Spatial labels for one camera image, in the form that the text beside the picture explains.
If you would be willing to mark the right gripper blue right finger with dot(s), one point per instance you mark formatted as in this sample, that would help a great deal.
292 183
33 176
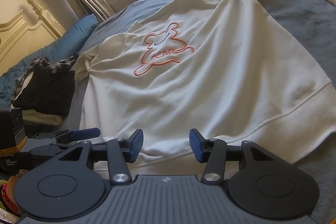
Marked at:
212 152

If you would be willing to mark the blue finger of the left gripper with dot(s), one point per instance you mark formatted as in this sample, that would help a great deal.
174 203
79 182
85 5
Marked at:
85 134

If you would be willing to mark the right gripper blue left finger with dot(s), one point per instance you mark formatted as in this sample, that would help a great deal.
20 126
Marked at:
121 151

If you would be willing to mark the black folded garment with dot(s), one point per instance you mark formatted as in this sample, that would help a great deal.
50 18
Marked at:
48 93

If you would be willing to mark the plaid dark garment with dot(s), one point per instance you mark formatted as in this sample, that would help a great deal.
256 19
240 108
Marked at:
43 63

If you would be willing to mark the teal pillow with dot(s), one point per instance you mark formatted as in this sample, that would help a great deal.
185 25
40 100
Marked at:
68 45

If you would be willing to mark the cream carved headboard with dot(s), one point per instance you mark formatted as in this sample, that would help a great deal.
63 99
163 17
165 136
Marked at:
19 39

